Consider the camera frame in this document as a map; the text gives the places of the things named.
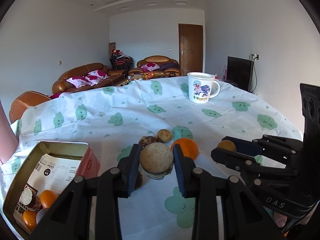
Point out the wooden door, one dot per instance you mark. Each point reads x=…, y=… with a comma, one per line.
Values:
x=191, y=48

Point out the pink tin box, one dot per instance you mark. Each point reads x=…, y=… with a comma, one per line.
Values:
x=89, y=167

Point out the small yellow-brown longan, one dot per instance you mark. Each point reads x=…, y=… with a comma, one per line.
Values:
x=227, y=145

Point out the white cartoon mug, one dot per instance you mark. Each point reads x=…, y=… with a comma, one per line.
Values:
x=202, y=87

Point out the pink floral pillow left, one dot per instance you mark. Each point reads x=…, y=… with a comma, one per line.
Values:
x=80, y=81

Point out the brown longan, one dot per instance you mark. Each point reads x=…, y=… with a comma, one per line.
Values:
x=164, y=135

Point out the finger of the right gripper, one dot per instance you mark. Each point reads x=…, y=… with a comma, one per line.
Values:
x=237, y=159
x=250, y=143

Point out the brown leather armchair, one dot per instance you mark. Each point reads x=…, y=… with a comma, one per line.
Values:
x=166, y=65

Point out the pink floral pillow right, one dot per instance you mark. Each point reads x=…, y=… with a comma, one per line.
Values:
x=97, y=75

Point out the paper booklet in tin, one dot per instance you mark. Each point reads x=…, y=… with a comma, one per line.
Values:
x=49, y=173

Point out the black stacked chairs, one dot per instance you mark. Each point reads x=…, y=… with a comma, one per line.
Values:
x=121, y=62

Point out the brown leather near sofa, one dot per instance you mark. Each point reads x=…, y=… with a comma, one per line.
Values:
x=24, y=101

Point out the white green patterned tablecloth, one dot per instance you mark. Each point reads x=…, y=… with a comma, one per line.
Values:
x=111, y=120

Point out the brown leather long sofa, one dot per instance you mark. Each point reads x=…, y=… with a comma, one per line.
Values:
x=114, y=77

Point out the pink floral pillow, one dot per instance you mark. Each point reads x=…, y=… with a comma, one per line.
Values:
x=80, y=81
x=97, y=75

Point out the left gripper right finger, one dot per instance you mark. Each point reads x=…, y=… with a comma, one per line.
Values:
x=195, y=182

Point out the large orange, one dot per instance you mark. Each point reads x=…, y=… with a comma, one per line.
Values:
x=189, y=147

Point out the coffee table with items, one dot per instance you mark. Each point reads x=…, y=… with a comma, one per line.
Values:
x=140, y=77

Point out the armchair pink pillow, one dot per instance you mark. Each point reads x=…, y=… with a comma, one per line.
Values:
x=149, y=67

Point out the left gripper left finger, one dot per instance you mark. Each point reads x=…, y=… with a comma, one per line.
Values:
x=117, y=182

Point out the black television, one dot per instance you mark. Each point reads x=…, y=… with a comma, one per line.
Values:
x=239, y=73

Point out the dark walnut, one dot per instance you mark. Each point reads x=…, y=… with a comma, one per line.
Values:
x=146, y=140

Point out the small tangerine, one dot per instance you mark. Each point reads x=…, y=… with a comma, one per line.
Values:
x=29, y=218
x=47, y=198

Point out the person's right hand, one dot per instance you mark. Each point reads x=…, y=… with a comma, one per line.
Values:
x=279, y=219

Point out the pink electric kettle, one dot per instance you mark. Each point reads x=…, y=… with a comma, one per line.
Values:
x=8, y=140

